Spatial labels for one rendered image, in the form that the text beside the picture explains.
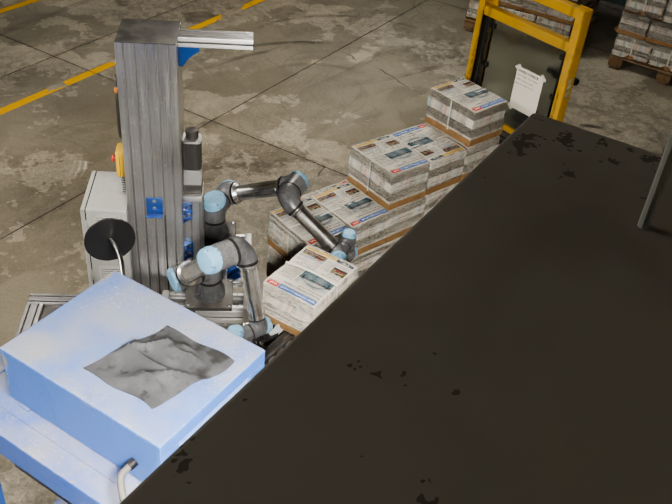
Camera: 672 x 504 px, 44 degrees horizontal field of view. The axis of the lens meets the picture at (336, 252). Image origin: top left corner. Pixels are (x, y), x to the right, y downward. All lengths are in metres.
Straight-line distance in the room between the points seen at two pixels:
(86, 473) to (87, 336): 0.39
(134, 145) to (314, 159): 3.14
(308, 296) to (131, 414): 1.63
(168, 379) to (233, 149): 4.63
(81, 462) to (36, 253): 3.46
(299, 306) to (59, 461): 1.60
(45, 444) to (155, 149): 1.67
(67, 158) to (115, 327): 4.33
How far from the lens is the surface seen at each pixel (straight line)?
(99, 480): 2.42
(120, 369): 2.40
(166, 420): 2.27
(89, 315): 2.59
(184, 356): 2.40
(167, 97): 3.67
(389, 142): 4.91
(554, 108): 5.21
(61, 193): 6.38
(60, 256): 5.76
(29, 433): 2.57
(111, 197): 4.04
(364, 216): 4.65
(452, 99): 5.00
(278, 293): 3.79
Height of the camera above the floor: 3.44
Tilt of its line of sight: 37 degrees down
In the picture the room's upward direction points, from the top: 6 degrees clockwise
